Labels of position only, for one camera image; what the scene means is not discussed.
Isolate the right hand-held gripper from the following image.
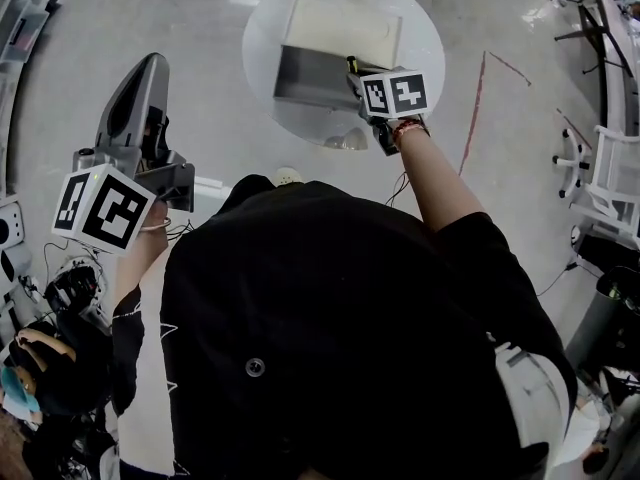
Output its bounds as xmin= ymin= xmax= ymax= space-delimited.
xmin=346 ymin=69 xmax=430 ymax=158

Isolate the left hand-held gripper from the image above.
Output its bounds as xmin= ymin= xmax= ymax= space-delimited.
xmin=51 ymin=53 xmax=196 ymax=255

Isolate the white box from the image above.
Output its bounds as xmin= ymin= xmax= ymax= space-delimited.
xmin=272 ymin=0 xmax=404 ymax=115

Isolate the person's left forearm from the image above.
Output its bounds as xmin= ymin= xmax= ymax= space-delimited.
xmin=113 ymin=200 xmax=170 ymax=315

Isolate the person's right forearm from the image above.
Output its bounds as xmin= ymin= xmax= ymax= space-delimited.
xmin=398 ymin=127 xmax=490 ymax=235

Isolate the clear plastic wrapper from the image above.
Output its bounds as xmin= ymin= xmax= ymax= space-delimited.
xmin=323 ymin=126 xmax=370 ymax=152

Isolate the round white side table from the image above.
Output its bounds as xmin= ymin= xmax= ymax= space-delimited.
xmin=241 ymin=0 xmax=446 ymax=153

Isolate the person's black trouser leg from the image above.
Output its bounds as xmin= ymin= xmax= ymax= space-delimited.
xmin=218 ymin=173 xmax=279 ymax=214

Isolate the white round-faced device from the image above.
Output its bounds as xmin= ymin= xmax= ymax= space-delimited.
xmin=0 ymin=202 xmax=26 ymax=247

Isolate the white device with black cone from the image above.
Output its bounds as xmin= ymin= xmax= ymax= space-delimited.
xmin=0 ymin=245 xmax=32 ymax=297

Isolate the person's black shirt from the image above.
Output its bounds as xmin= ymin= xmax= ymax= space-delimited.
xmin=107 ymin=180 xmax=579 ymax=480

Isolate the long white desk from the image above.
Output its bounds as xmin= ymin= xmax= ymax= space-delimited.
xmin=577 ymin=0 xmax=640 ymax=134

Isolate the white mesh chair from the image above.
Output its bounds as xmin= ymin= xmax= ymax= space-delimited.
xmin=552 ymin=124 xmax=640 ymax=249

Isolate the red beaded bracelet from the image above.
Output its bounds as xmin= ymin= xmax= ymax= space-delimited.
xmin=392 ymin=117 xmax=431 ymax=142

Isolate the black electronic device with cables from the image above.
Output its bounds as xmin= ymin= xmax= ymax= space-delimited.
xmin=43 ymin=261 xmax=110 ymax=330

